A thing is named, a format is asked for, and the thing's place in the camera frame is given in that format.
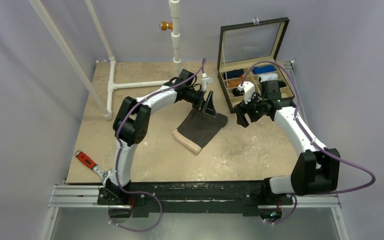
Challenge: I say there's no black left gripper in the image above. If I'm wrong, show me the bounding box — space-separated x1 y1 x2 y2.
184 88 217 118

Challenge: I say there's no dark grey boxer underwear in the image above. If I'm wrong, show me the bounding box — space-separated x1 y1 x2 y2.
171 108 228 155

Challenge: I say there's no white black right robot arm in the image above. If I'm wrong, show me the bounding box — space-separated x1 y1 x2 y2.
234 80 340 204

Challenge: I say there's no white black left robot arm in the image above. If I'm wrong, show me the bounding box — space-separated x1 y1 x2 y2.
102 69 227 205

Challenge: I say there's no brown rolled underwear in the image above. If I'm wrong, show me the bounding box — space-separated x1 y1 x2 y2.
227 77 243 88

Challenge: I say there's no navy rolled underwear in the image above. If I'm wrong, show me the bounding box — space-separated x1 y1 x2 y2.
223 69 244 80

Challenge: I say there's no white rolled underwear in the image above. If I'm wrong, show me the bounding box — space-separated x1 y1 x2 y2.
258 73 278 83

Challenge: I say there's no black rolled underwear right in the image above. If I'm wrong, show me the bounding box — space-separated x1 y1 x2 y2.
278 81 288 89

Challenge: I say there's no blue rolled underwear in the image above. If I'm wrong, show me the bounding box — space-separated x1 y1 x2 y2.
252 65 276 75

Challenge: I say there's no beige compartment organizer box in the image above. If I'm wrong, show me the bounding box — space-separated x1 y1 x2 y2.
216 17 294 114

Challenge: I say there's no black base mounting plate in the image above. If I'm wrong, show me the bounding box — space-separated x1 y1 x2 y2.
97 180 293 218

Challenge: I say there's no orange knob on pipe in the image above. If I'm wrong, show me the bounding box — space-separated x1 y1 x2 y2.
159 21 173 31

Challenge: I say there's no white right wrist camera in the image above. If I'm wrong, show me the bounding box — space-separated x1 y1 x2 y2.
237 81 256 104

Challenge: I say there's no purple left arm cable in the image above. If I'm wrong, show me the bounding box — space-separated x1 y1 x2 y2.
108 57 208 233

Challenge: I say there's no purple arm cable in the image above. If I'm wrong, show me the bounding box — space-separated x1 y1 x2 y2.
108 57 208 233
239 60 377 226

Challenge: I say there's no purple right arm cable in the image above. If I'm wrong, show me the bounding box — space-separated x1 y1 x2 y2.
239 60 377 226

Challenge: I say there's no white pvc pipe frame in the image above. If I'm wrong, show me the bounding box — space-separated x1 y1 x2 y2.
29 0 182 121

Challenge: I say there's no red handled clamp tool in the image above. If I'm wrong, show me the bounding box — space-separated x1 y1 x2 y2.
74 150 108 181

